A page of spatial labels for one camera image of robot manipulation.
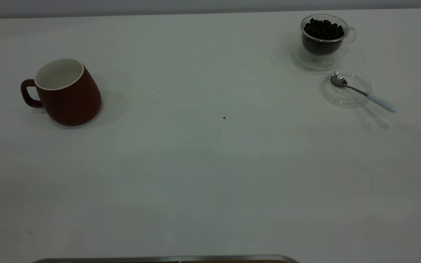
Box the silver metal tray rim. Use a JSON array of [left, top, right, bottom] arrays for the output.
[[31, 255, 300, 263]]

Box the small clear glass dish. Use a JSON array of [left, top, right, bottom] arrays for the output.
[[319, 71, 373, 108]]

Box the clear glass saucer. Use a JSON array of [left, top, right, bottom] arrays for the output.
[[292, 43, 348, 71]]

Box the red ceramic mug white inside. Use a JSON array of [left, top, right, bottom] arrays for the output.
[[20, 58, 102, 126]]

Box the heap of coffee beans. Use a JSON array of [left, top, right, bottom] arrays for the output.
[[303, 18, 345, 55]]

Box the clear glass cup with handle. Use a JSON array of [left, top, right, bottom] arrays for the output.
[[301, 14, 357, 56]]

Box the metal spoon light blue handle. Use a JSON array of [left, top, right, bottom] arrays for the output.
[[330, 74, 398, 113]]

